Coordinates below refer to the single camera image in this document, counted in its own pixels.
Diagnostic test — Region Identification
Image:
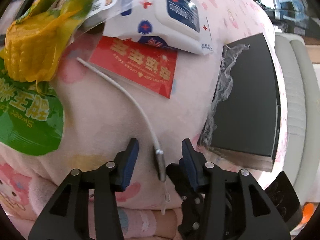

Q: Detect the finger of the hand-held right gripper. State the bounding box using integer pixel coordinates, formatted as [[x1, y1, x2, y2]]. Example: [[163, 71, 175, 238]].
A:
[[166, 163, 207, 240]]

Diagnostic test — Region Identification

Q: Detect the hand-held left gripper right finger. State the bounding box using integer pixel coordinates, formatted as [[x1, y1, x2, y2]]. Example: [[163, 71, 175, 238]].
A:
[[179, 138, 292, 240]]

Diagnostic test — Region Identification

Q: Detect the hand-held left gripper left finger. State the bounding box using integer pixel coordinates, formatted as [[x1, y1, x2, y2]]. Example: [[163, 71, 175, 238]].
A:
[[28, 137, 139, 240]]

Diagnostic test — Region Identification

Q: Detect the white cable with metal plug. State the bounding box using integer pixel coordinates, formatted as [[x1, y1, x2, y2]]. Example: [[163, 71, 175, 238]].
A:
[[76, 57, 172, 215]]

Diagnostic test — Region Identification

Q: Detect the black cardboard box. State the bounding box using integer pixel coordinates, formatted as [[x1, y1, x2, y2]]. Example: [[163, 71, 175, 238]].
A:
[[197, 32, 282, 173]]

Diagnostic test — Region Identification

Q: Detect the pink printed blanket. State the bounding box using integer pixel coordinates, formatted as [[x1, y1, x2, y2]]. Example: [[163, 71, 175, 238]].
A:
[[0, 0, 288, 220]]

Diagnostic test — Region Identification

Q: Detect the red card packet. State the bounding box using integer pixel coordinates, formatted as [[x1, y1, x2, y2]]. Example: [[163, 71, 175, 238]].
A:
[[89, 35, 178, 99]]

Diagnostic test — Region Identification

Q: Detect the grey-green padded headboard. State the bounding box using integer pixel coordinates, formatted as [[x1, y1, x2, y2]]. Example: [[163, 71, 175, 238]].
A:
[[274, 34, 320, 205]]

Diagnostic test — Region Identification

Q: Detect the white wet wipes pack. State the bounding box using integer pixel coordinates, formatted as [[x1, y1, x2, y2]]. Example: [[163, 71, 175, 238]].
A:
[[102, 0, 215, 55]]

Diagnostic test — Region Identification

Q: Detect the green yellow corn packet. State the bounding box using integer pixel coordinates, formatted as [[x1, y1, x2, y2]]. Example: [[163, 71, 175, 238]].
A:
[[0, 0, 95, 157]]

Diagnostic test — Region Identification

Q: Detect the dark glass cabinet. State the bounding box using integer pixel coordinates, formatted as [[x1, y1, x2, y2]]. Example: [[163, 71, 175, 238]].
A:
[[235, 0, 315, 34]]

